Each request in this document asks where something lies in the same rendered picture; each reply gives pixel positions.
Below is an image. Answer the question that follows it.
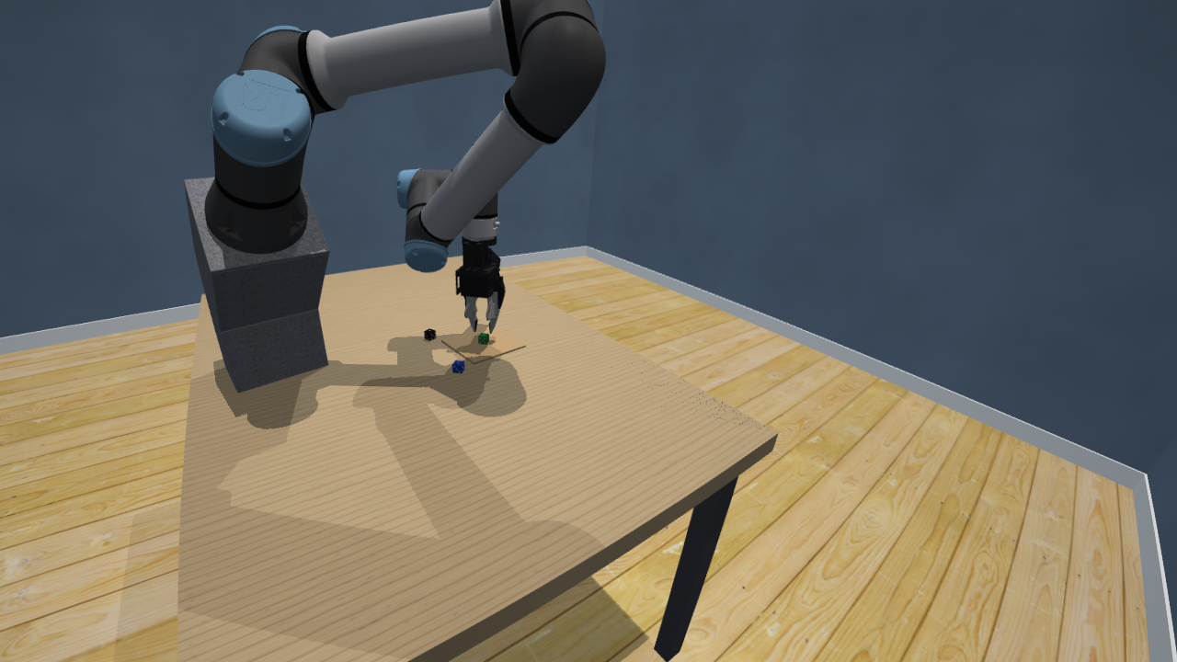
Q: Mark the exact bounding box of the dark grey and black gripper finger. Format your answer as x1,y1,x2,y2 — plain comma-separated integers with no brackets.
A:
486,276,505,335
463,296,478,332

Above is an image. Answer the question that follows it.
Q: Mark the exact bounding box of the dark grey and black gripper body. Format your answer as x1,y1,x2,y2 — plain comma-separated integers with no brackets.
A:
455,237,500,298

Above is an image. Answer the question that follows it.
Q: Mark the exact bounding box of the tan square mat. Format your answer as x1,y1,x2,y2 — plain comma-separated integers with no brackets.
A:
441,326,526,364

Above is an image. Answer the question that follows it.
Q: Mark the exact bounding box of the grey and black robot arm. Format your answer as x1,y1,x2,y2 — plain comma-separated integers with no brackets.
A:
204,0,606,273

